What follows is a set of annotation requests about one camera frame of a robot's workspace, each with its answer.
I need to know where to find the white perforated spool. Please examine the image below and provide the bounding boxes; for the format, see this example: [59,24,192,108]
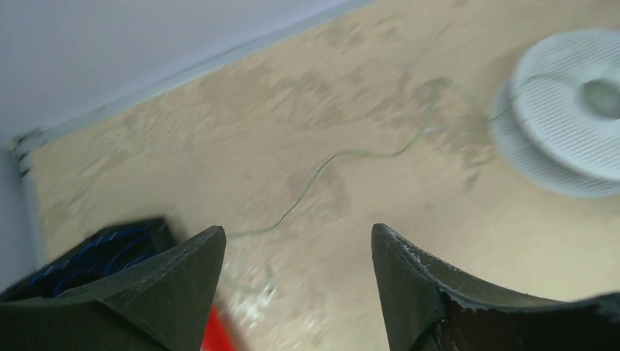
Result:
[489,29,619,198]

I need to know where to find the red bin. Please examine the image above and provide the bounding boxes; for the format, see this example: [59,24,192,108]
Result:
[200,306,238,351]

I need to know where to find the green cable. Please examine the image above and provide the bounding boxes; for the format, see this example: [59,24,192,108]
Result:
[225,72,582,239]

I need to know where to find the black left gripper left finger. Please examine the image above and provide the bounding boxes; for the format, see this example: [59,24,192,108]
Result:
[1,226,226,350]

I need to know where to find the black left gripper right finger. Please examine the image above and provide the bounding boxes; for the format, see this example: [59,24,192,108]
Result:
[371,223,619,350]

